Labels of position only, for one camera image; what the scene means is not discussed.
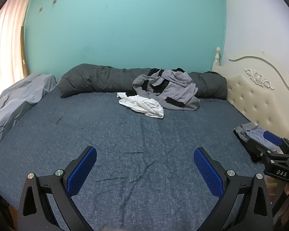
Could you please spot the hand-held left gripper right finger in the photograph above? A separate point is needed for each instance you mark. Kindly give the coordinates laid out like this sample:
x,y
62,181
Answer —
x,y
208,173

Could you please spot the dark grey rolled duvet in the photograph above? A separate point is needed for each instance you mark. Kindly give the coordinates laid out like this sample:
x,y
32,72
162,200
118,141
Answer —
x,y
94,80

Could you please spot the wooden window frame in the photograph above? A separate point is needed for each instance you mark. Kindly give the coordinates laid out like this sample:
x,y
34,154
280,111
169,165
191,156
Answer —
x,y
24,53

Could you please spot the cream tufted headboard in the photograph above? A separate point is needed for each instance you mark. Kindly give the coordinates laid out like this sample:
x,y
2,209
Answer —
x,y
255,101

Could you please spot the white long-sleeve shirt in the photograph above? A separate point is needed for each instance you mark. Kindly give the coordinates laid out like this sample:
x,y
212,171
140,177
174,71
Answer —
x,y
144,105

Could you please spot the pink curtain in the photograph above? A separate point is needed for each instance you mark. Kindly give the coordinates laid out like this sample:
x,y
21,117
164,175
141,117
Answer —
x,y
7,41

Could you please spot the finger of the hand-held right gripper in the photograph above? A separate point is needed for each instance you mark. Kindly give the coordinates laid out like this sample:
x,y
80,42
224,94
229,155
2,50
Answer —
x,y
256,150
272,137

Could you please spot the light grey blanket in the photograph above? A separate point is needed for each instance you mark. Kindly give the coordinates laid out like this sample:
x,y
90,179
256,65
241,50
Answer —
x,y
16,101

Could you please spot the bed with blue sheet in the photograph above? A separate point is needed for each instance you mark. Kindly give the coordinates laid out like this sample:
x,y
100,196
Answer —
x,y
139,137

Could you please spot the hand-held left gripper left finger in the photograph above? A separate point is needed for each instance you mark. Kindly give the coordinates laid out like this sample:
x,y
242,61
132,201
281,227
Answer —
x,y
81,170

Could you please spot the grey jacket with black patches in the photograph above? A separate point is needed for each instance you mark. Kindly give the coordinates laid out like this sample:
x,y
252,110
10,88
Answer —
x,y
178,89

